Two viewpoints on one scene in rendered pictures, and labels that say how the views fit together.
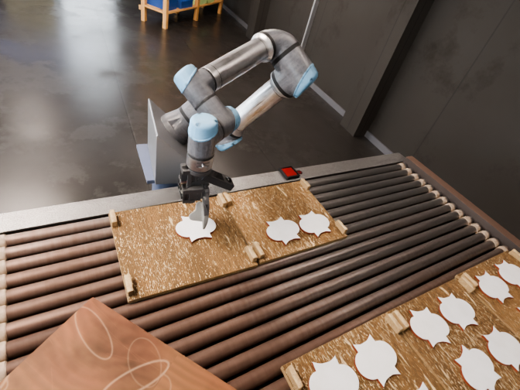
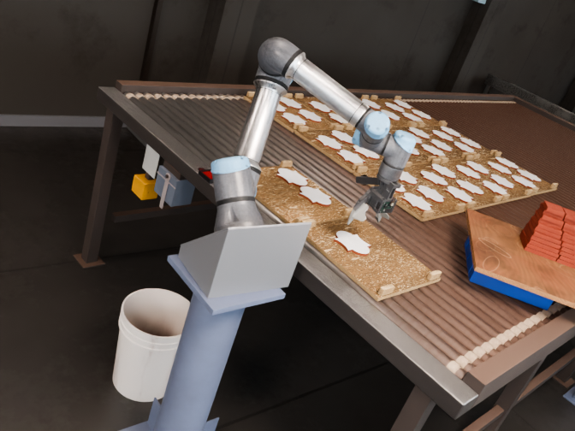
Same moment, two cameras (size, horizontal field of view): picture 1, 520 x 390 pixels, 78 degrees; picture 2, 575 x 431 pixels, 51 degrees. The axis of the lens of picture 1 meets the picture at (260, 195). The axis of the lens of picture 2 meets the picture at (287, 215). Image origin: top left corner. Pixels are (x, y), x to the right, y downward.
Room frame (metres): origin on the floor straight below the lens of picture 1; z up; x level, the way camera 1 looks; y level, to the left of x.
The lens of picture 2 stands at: (1.37, 1.97, 1.91)
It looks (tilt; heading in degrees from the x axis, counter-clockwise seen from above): 27 degrees down; 259
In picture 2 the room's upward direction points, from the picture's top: 19 degrees clockwise
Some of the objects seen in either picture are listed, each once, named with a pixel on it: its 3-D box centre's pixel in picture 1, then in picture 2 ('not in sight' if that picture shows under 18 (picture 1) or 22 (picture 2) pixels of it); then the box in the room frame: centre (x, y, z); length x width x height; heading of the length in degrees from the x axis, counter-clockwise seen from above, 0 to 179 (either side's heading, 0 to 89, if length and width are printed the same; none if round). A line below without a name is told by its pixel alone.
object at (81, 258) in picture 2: not in sight; (101, 189); (1.76, -0.68, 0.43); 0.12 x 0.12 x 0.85; 40
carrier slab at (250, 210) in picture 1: (283, 216); (292, 194); (0.97, -0.12, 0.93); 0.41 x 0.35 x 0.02; 130
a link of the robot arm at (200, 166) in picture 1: (200, 160); (391, 170); (0.74, 0.19, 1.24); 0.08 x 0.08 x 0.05
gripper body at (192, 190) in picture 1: (195, 181); (382, 192); (0.74, 0.20, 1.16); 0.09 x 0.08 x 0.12; 123
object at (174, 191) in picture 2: not in sight; (173, 185); (1.42, -0.25, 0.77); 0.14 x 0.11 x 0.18; 130
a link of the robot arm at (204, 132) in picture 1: (203, 136); (399, 149); (0.74, 0.19, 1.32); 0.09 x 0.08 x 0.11; 164
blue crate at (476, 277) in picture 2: not in sight; (508, 265); (0.13, 0.10, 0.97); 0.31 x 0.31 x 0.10; 75
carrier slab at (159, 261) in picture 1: (182, 240); (368, 254); (0.70, 0.21, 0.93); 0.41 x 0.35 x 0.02; 128
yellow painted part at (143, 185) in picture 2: not in sight; (149, 170); (1.54, -0.39, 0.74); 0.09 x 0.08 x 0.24; 130
